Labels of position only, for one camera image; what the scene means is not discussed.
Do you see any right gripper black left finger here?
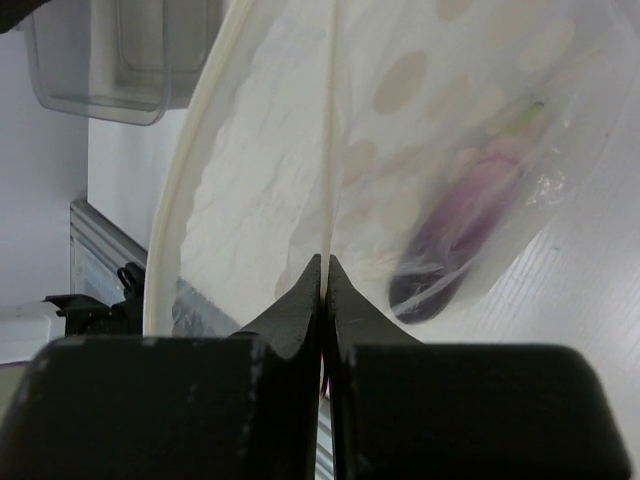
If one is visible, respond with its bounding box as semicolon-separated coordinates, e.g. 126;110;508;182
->
1;257;321;479

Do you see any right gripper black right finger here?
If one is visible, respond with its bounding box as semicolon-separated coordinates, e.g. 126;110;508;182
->
325;259;631;479

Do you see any purple toy eggplant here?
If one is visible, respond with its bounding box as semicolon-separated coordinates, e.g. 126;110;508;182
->
388;102;545;325

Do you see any clear zip top bag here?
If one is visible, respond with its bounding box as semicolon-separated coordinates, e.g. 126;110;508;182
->
143;1;639;336

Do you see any clear plastic container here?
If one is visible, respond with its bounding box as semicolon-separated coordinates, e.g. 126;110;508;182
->
21;0;226;126

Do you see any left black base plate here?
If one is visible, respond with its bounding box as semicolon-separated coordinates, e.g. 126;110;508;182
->
45;262;145;337

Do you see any aluminium mounting rail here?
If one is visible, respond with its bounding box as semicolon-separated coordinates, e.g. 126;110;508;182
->
70;199;147;305

